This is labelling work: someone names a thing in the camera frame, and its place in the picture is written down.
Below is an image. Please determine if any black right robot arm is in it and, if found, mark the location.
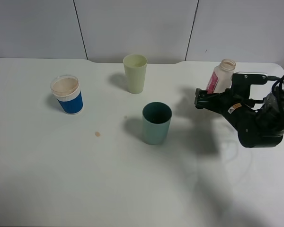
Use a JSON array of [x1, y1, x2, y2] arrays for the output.
[[195, 82, 284, 148]]

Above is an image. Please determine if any clear bottle red label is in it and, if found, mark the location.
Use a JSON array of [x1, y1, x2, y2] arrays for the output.
[[206, 59, 236, 94]]

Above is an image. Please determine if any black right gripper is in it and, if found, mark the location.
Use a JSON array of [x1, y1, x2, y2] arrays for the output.
[[195, 88, 284, 148]]

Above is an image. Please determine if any blue sleeved clear cup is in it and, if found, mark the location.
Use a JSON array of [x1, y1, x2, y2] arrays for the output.
[[50, 75, 84, 115]]

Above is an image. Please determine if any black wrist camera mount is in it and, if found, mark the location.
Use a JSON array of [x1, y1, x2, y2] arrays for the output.
[[231, 72, 268, 100]]

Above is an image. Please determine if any teal plastic cup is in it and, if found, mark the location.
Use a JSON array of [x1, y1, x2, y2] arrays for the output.
[[142, 102, 172, 145]]

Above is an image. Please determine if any pale yellow plastic cup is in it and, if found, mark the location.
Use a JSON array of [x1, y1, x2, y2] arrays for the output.
[[123, 54, 148, 94]]

